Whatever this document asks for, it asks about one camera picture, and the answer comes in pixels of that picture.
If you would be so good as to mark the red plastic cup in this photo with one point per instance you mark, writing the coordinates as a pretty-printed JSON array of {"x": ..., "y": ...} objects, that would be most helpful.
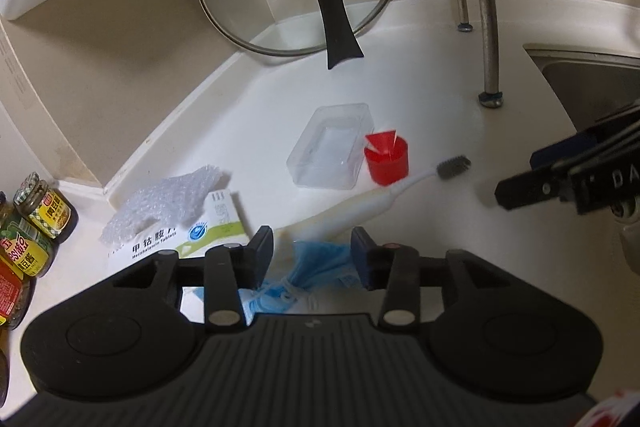
[{"x": 387, "y": 162}]

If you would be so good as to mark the large pickle jar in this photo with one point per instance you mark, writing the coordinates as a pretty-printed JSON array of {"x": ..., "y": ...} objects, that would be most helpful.
[{"x": 27, "y": 252}]

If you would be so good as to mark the clear bubble wrap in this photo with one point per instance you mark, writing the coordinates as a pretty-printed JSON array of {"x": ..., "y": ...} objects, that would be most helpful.
[{"x": 160, "y": 202}]

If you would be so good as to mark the blue face mask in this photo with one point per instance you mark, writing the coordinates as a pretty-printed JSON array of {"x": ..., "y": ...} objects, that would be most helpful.
[{"x": 315, "y": 264}]

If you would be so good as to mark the clear plastic box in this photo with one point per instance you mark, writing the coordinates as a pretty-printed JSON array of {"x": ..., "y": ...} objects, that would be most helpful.
[{"x": 327, "y": 152}]

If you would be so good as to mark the stainless steel sink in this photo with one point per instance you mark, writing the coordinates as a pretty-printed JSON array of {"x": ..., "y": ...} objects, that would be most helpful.
[{"x": 590, "y": 87}]

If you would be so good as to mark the red white cloth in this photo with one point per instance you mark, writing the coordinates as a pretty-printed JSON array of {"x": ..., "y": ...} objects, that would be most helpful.
[{"x": 617, "y": 412}]

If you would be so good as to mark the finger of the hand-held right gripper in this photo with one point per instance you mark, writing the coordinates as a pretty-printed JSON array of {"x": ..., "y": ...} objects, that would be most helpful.
[
  {"x": 530, "y": 189},
  {"x": 560, "y": 152}
]

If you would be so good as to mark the white electric toothbrush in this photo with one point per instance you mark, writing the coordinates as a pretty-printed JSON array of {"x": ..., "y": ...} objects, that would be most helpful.
[{"x": 360, "y": 207}]

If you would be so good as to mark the white green medicine box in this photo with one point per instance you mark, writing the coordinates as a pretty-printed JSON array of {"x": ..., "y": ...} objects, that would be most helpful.
[{"x": 210, "y": 232}]

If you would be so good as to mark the small pickle jar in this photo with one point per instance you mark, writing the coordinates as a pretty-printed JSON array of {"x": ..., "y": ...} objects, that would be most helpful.
[{"x": 47, "y": 209}]

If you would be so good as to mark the red label sauce jar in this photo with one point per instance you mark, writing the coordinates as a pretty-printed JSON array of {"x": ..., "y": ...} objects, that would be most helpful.
[{"x": 12, "y": 292}]

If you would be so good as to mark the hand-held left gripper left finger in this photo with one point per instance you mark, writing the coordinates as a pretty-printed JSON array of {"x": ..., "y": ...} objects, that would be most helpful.
[{"x": 262, "y": 252}]

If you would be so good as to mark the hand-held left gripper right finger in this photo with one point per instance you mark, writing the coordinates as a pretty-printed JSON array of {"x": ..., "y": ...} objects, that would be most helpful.
[{"x": 361, "y": 257}]

